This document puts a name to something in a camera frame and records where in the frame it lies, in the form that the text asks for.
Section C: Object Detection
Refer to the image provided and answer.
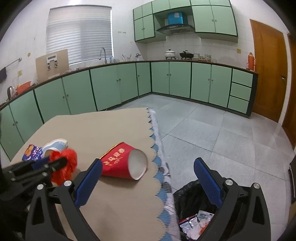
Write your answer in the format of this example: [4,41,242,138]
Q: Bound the blue snack bag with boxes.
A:
[22,144,43,161]

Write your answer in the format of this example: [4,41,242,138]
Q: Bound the red plastic bag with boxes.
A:
[49,148,77,186]

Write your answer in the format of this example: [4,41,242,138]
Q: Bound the blue white paper cup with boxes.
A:
[42,138,68,158]

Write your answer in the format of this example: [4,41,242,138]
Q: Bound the red paper cup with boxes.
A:
[99,142,148,180]

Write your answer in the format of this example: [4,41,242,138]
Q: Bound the black trash bin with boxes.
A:
[173,180,218,222]

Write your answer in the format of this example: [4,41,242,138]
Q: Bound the green lower kitchen cabinets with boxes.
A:
[1,60,258,159]

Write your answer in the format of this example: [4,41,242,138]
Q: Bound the green kitchen cabinets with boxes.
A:
[133,0,238,43]
[1,60,258,159]

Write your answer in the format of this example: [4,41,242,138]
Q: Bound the green upper kitchen cabinets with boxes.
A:
[133,0,238,43]

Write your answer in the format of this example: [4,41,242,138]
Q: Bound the beige tablecloth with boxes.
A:
[12,108,180,240]

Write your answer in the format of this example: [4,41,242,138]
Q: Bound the electric kettle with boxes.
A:
[7,86,16,100]

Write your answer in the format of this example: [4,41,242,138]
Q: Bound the orange plastic basket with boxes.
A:
[16,81,31,94]

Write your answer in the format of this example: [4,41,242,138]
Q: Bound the dark hanging towel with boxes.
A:
[0,67,7,83]

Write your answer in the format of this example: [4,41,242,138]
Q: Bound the cardboard box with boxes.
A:
[36,49,69,83]

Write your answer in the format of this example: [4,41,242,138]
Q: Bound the brown wooden door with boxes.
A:
[282,34,295,150]
[250,20,287,122]

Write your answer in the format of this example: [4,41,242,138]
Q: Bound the chrome sink faucet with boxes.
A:
[99,47,107,64]

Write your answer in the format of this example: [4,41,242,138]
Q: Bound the white window blind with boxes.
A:
[46,5,113,64]

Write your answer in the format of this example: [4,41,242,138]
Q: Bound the orange thermos bottle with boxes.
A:
[247,52,256,71]

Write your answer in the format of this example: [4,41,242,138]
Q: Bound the white cooking pot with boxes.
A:
[165,49,176,60]

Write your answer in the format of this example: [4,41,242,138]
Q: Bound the black wok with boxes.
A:
[180,51,194,60]

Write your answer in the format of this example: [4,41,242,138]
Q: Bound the black range hood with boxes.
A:
[157,24,195,36]

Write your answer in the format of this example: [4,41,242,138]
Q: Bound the blue box on hood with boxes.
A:
[168,11,188,25]

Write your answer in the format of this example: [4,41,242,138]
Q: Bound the metal towel rail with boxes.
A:
[2,57,22,69]

